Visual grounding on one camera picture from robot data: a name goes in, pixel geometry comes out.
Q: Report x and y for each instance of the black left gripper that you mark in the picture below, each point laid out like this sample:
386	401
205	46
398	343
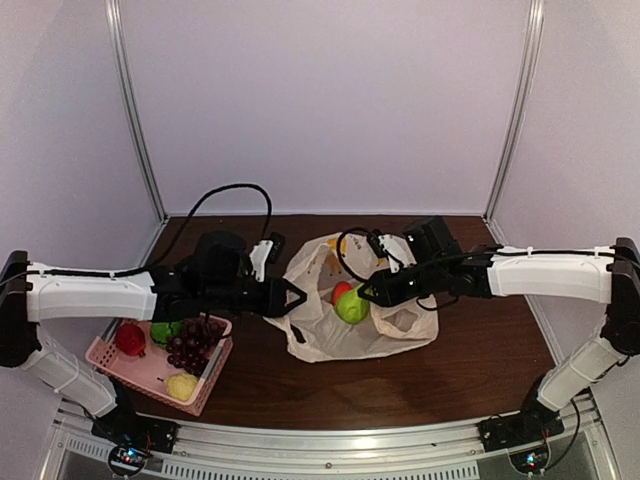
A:
272	303

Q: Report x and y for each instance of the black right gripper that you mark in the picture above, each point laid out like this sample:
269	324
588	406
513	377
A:
387	293

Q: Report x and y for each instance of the green pear fruit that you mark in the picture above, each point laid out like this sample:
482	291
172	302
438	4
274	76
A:
351	309

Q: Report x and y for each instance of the orange fruit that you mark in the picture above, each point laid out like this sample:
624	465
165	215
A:
339	289

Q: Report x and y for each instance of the beige plastic bag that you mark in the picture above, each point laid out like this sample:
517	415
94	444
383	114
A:
313	331

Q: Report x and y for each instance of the dark red grape bunch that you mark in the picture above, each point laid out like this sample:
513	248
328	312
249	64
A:
190	349

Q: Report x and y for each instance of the yellow fruit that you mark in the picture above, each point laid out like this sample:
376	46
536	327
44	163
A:
180	386

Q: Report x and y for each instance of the red fruit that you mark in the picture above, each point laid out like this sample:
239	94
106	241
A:
130	340

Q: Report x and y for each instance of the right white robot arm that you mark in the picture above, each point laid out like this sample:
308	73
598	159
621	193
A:
605	275

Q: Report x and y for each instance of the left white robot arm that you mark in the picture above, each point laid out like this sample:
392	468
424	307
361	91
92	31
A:
221	274

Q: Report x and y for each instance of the pink perforated plastic basket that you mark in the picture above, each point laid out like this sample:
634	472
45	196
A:
147	374

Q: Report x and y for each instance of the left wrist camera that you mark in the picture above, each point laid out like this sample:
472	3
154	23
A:
265	252

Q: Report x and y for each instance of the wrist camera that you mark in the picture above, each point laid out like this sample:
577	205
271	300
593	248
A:
265	252
390	248

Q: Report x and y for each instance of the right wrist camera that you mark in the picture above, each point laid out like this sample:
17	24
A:
390	248

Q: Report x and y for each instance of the front aluminium rail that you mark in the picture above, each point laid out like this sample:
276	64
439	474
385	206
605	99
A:
451	450

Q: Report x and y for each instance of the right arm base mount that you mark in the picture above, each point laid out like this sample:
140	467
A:
525	434

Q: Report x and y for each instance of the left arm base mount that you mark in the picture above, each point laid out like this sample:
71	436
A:
135	437

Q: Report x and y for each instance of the right aluminium frame post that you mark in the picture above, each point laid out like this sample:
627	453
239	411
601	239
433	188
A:
529	60

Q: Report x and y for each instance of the aluminium frame post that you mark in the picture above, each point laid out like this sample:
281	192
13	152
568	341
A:
529	60
132	114

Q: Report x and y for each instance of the left aluminium frame post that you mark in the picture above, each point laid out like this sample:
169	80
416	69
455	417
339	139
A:
132	114

